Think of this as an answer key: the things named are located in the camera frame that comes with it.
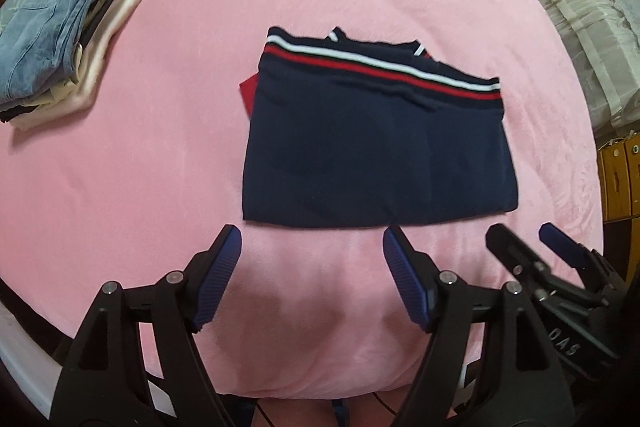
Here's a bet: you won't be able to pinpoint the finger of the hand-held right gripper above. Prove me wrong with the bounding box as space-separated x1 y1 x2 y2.
539 222 626 296
486 223 556 304

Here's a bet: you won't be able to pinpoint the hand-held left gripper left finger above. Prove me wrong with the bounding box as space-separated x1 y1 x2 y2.
52 224 243 427

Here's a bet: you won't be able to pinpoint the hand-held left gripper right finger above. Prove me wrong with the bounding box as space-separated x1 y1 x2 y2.
382 224 576 427

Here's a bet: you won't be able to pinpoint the navy and red varsity jacket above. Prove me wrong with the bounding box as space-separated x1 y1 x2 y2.
237 26 520 228

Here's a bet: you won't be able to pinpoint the stack of folded clothes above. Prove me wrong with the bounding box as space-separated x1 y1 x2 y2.
0 0 139 124

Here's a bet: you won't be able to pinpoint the yellow wooden drawer cabinet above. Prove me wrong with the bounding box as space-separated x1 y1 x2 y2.
596 136 640 224

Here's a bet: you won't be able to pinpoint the pink fleece bed blanket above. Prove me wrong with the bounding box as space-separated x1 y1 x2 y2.
0 0 603 400

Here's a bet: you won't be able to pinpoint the white printed storage box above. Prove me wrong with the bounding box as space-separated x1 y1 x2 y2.
0 304 168 413

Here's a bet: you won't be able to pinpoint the lace-covered sofa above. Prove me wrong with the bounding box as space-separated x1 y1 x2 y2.
482 0 640 130

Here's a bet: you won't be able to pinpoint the folded cream garment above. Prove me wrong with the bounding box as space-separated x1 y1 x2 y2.
10 0 147 131

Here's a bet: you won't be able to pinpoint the folded blue jeans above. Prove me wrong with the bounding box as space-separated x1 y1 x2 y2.
0 0 124 106

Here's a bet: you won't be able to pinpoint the black cable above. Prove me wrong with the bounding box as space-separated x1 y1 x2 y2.
372 393 408 415

